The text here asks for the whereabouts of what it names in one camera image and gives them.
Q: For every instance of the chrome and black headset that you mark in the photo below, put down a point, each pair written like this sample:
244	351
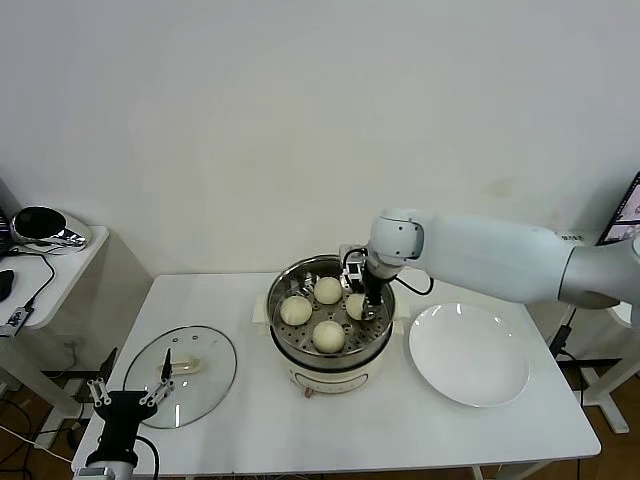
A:
45	227

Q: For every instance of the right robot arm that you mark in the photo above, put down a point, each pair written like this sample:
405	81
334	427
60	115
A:
475	255

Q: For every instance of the white wall socket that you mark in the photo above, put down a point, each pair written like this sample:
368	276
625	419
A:
76	343

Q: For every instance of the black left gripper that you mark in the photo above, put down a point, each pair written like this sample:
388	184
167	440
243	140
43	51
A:
125	405

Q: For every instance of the small grey adapter box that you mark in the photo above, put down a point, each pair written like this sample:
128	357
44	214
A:
17	317

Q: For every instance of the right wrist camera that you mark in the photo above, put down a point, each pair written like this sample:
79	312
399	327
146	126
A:
353	270

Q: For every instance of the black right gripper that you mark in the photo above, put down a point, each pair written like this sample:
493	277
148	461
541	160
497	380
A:
373	285

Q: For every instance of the stainless steel steamer basket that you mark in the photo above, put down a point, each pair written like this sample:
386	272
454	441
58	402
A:
300	340

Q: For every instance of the white steamed baozi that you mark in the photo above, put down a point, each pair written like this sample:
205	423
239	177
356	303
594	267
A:
355	306
328	336
296	310
327	291

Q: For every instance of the grey open laptop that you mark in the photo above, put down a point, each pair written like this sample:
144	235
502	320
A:
625	215

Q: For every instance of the glass pot lid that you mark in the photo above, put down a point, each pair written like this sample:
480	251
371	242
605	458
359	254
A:
210	350

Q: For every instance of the white round plate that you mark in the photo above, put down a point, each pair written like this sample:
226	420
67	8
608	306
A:
465	355

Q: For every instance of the small printed desk label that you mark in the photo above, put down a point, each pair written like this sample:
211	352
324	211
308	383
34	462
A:
571	238

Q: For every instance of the cream electric cooker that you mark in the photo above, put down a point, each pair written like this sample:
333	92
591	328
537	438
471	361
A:
330	382

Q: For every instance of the black computer mouse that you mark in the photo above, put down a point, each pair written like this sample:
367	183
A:
6	285

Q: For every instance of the white side desk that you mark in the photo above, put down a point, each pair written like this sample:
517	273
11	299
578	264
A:
35	275
607	395

